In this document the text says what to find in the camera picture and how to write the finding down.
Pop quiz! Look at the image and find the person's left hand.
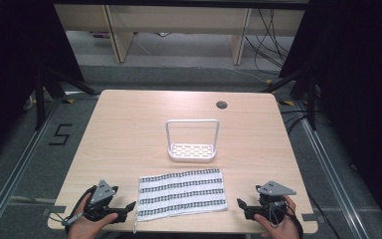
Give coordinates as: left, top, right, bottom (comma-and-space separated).
67, 194, 119, 239

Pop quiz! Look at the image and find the black wrist strap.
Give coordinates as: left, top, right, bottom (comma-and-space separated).
64, 184, 98, 235
286, 202, 305, 239

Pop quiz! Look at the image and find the white striped dish towel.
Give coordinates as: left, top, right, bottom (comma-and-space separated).
132, 167, 229, 234

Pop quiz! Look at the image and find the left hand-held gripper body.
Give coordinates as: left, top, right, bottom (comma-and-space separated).
83, 179, 129, 224

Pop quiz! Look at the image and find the white rack with handle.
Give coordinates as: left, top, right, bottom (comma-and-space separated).
164, 119, 221, 163

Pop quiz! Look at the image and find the black metal stand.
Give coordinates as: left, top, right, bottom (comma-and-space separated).
33, 65, 101, 131
260, 66, 320, 131

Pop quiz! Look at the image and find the bundle of black cables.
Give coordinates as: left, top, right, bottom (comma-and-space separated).
244, 7, 296, 77

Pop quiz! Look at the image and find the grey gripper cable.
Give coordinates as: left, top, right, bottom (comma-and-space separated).
49, 212, 85, 227

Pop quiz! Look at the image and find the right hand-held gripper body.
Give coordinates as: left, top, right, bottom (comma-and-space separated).
245, 180, 297, 224

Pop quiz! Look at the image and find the black curtain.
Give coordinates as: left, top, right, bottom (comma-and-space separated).
0, 0, 85, 167
278, 0, 382, 239

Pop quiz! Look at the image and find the beige wooden desk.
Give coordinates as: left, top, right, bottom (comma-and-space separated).
53, 3, 306, 66

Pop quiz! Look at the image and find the metal floor rail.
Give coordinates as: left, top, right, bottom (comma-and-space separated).
293, 100, 370, 239
0, 97, 64, 239

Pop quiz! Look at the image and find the person's right hand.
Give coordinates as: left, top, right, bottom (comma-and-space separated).
253, 194, 301, 239

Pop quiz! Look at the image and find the white floor cable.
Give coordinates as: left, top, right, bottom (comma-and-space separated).
225, 66, 271, 85

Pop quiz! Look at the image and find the black floor cable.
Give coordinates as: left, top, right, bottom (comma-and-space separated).
305, 191, 343, 239

